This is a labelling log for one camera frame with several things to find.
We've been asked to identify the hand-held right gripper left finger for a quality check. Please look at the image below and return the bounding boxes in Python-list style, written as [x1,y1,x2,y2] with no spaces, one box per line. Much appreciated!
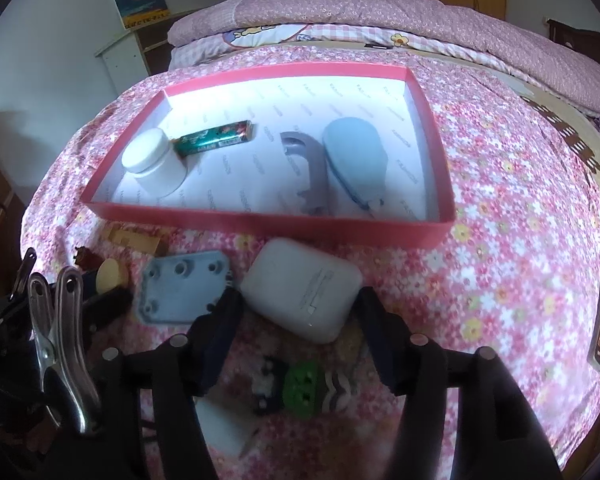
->
[102,287,245,480]

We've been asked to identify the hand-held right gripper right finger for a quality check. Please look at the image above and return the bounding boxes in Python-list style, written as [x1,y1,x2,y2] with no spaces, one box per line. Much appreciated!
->
[355,286,563,480]

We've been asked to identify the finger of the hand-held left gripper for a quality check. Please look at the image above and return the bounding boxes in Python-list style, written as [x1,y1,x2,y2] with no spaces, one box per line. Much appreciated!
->
[80,287,134,333]

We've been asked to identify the yellow round disc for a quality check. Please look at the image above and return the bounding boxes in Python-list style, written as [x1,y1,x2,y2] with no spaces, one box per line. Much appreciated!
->
[94,258,131,295]

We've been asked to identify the small red toy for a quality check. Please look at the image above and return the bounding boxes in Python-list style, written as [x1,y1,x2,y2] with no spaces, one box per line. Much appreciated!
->
[74,245,103,271]

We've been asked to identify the grey studded plastic plate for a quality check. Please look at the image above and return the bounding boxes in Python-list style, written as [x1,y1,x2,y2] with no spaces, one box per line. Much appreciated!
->
[139,251,231,326]

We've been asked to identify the notched wooden block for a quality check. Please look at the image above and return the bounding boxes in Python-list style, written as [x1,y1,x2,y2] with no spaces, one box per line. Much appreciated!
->
[105,225,162,256]

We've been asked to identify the white earbud case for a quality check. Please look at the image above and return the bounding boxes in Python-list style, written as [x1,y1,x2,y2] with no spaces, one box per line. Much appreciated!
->
[240,238,363,345]

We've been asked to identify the green and white toy figure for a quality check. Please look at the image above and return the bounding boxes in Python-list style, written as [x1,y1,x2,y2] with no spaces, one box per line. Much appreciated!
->
[252,355,361,418]

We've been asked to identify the white charger plug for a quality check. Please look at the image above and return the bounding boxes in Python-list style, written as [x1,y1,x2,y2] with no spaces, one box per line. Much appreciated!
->
[192,400,262,458]

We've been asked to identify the pink cardboard box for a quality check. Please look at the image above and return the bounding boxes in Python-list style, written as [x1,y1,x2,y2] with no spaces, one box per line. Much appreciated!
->
[80,62,456,251]

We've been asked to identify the white plastic jar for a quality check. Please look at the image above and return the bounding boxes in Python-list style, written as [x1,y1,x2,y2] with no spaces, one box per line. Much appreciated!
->
[121,127,188,198]

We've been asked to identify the grey plastic hook piece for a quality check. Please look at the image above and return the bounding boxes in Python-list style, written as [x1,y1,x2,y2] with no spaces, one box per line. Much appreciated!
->
[280,131,331,217]

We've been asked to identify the light blue plastic case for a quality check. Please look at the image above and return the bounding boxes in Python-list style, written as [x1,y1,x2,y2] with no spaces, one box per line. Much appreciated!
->
[322,116,393,211]

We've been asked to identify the metal spring clip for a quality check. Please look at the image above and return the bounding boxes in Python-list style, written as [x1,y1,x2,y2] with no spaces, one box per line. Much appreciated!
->
[10,247,38,306]
[27,266,103,436]

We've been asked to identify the pink floral bedsheet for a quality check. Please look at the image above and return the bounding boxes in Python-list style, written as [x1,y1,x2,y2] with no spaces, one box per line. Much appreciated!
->
[20,42,600,480]

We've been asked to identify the white bedside shelf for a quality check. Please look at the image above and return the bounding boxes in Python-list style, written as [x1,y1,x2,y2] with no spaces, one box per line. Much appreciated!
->
[95,7,201,96]

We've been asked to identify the beige printed bedsheet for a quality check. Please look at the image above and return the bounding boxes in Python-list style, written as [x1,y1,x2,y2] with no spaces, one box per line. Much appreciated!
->
[500,67,600,241]

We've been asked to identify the blue and yellow painting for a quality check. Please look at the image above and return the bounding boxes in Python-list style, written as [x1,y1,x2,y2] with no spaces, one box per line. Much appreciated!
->
[112,0,173,30]

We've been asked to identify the checkered cartoon blanket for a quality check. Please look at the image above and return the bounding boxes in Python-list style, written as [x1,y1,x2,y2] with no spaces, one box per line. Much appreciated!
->
[169,25,431,68]

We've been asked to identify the folded pink quilt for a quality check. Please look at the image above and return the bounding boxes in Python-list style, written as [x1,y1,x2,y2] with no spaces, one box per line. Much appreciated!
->
[167,0,600,116]

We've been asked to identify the dark wooden headboard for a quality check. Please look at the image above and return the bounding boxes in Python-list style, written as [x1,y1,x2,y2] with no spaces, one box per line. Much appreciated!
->
[547,19,600,86]

